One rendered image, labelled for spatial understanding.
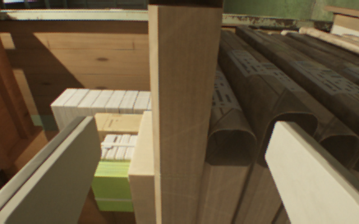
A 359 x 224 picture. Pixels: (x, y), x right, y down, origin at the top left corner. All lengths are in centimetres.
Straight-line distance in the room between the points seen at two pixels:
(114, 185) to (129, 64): 94
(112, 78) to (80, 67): 25
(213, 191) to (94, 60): 148
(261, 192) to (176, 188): 8
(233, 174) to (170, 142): 7
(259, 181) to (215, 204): 5
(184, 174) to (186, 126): 5
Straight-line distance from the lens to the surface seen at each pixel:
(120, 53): 154
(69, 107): 128
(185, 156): 17
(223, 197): 22
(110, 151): 93
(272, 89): 20
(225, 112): 19
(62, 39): 166
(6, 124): 184
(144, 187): 83
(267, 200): 23
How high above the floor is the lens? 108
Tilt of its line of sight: 1 degrees down
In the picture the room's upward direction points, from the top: 88 degrees counter-clockwise
